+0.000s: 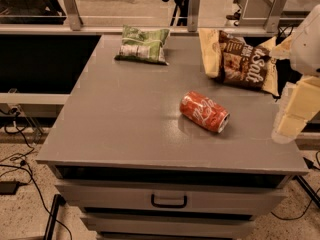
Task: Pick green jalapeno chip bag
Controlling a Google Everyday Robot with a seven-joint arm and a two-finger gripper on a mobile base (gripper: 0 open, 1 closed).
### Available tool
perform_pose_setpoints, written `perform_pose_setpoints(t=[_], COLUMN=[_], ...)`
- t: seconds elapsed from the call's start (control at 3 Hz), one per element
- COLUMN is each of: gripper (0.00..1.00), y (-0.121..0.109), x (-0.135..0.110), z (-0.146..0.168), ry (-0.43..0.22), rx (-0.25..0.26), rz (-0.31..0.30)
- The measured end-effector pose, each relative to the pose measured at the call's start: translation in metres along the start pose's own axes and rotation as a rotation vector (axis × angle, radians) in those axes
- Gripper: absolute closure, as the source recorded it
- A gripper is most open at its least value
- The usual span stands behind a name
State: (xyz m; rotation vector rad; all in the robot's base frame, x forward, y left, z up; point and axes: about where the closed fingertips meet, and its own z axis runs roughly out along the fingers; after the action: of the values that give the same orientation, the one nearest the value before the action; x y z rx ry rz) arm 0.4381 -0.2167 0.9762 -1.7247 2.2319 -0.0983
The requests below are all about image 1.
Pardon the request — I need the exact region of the grey drawer cabinet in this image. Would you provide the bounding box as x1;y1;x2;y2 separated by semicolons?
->
38;35;307;240

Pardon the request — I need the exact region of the right metal railing post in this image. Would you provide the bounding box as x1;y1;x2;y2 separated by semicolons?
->
264;0;287;33

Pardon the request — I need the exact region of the brown and yellow chip bag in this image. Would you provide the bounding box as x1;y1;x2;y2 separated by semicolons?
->
198;29;278;96

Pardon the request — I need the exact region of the black drawer handle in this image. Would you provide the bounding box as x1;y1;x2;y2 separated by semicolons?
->
150;194;188;209

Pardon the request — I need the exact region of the black power adapter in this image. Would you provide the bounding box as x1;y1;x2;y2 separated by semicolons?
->
0;181;19;195

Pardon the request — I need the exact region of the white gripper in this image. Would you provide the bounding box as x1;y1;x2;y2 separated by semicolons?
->
271;4;320;144

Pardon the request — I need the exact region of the left metal railing post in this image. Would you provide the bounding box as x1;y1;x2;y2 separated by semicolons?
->
63;0;83;31

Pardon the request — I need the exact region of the metal railing post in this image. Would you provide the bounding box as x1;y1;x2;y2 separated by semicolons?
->
187;0;200;32
63;0;83;31
264;0;287;33

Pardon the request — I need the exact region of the black floor bar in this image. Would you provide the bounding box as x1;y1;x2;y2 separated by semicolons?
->
43;194;66;240

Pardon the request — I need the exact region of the seated person in background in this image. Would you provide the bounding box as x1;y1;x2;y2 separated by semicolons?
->
0;0;66;25

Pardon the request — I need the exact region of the black floor cable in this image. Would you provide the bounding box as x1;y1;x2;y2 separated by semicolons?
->
0;107;73;240

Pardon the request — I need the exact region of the middle metal railing post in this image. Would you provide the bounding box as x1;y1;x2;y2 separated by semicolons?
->
187;0;200;32

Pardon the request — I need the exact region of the green jalapeno chip bag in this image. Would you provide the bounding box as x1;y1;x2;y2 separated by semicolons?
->
115;25;170;65

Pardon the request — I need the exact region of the red soda can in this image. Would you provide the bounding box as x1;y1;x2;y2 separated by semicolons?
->
180;91;230;133

